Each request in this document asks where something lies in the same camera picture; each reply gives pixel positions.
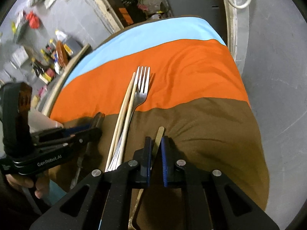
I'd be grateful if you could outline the gold spoon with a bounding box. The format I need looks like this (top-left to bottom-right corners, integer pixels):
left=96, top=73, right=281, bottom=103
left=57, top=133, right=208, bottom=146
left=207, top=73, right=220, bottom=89
left=128, top=126, right=165, bottom=230

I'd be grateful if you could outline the silver fork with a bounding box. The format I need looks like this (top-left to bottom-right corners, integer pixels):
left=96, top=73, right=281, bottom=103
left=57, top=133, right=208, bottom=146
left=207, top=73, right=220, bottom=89
left=107, top=67, right=150, bottom=172

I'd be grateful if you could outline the white plastic utensil holder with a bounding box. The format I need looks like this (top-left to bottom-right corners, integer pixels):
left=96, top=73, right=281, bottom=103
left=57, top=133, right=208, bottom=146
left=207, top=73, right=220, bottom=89
left=28, top=108, right=64, bottom=133

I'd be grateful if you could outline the left hand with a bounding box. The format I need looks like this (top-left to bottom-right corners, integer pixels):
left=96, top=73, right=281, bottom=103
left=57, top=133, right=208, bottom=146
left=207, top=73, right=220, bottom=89
left=6, top=171, right=50, bottom=199

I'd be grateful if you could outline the wooden chopstick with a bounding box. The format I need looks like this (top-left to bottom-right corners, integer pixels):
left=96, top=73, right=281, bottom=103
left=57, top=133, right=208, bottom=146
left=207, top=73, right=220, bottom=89
left=105, top=72, right=136, bottom=172
left=115, top=81, right=138, bottom=169

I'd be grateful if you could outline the wooden chopstick far left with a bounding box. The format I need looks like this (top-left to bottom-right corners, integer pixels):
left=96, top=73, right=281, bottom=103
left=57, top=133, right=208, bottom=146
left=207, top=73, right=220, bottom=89
left=105, top=72, right=136, bottom=172

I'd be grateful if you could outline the yellow sponge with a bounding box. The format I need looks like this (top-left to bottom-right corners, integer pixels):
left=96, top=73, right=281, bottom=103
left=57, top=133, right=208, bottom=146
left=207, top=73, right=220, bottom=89
left=31, top=94, right=41, bottom=108

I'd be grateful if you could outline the striped blue orange brown cloth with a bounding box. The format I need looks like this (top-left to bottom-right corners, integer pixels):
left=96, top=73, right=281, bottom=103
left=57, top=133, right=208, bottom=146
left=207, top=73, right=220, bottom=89
left=47, top=16, right=271, bottom=230

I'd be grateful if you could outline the dark sauce bottle yellow label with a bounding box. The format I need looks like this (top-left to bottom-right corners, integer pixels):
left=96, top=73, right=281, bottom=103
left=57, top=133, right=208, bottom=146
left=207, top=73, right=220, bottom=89
left=31, top=57, right=56, bottom=85

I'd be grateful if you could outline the orange spice bag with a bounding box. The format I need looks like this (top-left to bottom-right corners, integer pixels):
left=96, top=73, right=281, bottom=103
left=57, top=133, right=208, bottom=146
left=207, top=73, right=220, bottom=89
left=56, top=40, right=68, bottom=67

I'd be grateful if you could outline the red plastic bag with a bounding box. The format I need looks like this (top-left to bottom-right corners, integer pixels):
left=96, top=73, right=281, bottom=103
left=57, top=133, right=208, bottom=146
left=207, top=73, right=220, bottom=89
left=26, top=11, right=40, bottom=29

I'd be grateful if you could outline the grey mini fridge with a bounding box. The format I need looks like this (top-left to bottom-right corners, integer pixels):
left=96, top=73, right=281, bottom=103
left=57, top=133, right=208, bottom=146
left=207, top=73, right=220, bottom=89
left=167, top=0, right=227, bottom=43

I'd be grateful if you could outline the white wall pouch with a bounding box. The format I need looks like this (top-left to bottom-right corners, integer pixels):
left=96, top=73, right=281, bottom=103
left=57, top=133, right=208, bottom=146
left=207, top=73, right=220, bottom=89
left=12, top=46, right=29, bottom=67

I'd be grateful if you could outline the wooden door frame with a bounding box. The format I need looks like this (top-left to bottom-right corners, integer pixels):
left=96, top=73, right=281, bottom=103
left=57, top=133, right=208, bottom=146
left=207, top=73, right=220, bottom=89
left=93, top=0, right=238, bottom=57

